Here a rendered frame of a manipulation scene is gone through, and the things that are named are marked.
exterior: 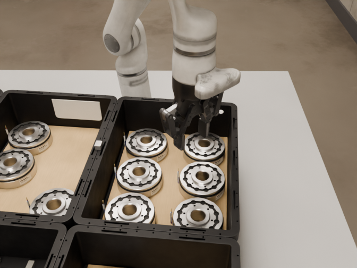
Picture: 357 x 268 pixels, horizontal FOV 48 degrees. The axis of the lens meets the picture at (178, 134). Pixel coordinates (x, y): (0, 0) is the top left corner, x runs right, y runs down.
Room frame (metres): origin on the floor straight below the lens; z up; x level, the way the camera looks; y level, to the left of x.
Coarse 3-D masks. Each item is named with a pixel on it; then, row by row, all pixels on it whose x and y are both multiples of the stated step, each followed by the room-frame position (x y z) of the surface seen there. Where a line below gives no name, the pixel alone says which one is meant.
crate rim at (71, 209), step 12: (0, 96) 0.83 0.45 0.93; (48, 96) 0.84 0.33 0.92; (60, 96) 0.83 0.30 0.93; (72, 96) 0.83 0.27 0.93; (84, 96) 0.83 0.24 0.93; (96, 96) 0.83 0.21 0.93; (108, 96) 0.83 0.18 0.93; (108, 108) 0.78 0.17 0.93; (108, 120) 0.73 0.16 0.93; (84, 168) 0.57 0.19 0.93; (84, 180) 0.54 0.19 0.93; (72, 204) 0.48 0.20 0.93; (0, 216) 0.45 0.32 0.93; (12, 216) 0.45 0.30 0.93; (24, 216) 0.45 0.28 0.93; (36, 216) 0.45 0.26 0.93; (48, 216) 0.45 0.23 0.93; (60, 216) 0.45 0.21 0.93; (72, 216) 0.45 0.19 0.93
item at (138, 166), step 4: (136, 164) 0.65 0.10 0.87; (140, 164) 0.65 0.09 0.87; (132, 168) 0.64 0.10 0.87; (136, 168) 0.64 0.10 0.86; (140, 168) 0.64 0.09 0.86; (144, 168) 0.64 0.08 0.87; (148, 168) 0.64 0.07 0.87; (132, 172) 0.62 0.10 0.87; (148, 172) 0.62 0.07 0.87; (132, 176) 0.61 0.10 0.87; (136, 176) 0.61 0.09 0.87; (140, 176) 0.61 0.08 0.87; (144, 176) 0.61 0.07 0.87; (148, 176) 0.62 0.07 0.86
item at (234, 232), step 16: (128, 96) 0.83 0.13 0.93; (112, 128) 0.70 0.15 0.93; (96, 160) 0.60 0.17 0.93; (96, 176) 0.56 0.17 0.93; (80, 208) 0.47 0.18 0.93; (80, 224) 0.43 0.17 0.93; (96, 224) 0.43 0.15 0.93; (112, 224) 0.43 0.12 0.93; (128, 224) 0.44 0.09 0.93; (144, 224) 0.43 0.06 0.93; (160, 224) 0.43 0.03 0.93
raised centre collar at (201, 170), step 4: (200, 168) 0.64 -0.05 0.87; (192, 172) 0.62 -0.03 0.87; (196, 172) 0.62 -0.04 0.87; (200, 172) 0.63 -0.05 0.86; (204, 172) 0.63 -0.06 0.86; (208, 172) 0.62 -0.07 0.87; (192, 176) 0.61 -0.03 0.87; (208, 176) 0.62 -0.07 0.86; (212, 176) 0.61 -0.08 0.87; (192, 180) 0.60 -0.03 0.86; (196, 180) 0.60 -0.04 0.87; (208, 180) 0.60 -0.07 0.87; (200, 184) 0.59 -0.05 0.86; (204, 184) 0.59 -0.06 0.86
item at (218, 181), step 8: (184, 168) 0.64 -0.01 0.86; (192, 168) 0.65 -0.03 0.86; (208, 168) 0.64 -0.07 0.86; (216, 168) 0.64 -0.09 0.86; (184, 176) 0.62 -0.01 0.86; (216, 176) 0.62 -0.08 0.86; (224, 176) 0.62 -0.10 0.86; (184, 184) 0.59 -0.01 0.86; (192, 184) 0.59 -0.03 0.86; (208, 184) 0.59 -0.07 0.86; (216, 184) 0.60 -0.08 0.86; (192, 192) 0.57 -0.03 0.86; (200, 192) 0.57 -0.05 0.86; (208, 192) 0.57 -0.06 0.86; (216, 192) 0.57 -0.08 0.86
